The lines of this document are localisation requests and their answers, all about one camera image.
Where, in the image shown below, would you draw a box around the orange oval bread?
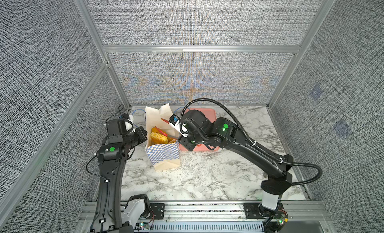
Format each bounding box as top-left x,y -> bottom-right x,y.
152,127 -> 164,134

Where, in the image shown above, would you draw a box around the pink plastic tray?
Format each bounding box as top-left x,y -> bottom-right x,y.
179,108 -> 219,152

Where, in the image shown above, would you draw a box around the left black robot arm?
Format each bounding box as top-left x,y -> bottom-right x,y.
89,113 -> 147,233

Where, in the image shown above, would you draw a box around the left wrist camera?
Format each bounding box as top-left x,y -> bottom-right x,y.
120,113 -> 135,133

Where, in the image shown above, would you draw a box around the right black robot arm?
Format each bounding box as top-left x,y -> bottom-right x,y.
170,110 -> 293,218

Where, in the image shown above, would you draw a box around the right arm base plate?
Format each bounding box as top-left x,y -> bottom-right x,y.
243,202 -> 288,220

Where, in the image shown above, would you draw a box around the red kitchen tongs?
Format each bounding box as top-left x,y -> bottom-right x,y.
156,118 -> 179,139

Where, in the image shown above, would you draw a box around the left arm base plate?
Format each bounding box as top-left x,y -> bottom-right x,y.
131,201 -> 165,221

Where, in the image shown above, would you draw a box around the right corrugated black cable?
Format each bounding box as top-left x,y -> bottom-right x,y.
179,97 -> 324,186

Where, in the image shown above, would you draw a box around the blue checkered paper bag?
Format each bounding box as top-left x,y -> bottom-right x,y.
132,104 -> 182,171

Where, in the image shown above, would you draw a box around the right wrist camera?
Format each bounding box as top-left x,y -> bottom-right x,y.
169,114 -> 188,138

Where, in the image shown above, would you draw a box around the ridged yellow bread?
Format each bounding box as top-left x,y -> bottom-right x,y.
150,132 -> 169,145

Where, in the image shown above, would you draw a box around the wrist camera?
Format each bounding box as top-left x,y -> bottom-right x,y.
169,114 -> 188,138
120,113 -> 135,133

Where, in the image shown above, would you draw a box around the left thin black cable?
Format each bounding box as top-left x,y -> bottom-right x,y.
85,103 -> 130,181

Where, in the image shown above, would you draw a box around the aluminium front rail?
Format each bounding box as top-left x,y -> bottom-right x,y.
78,200 -> 334,233

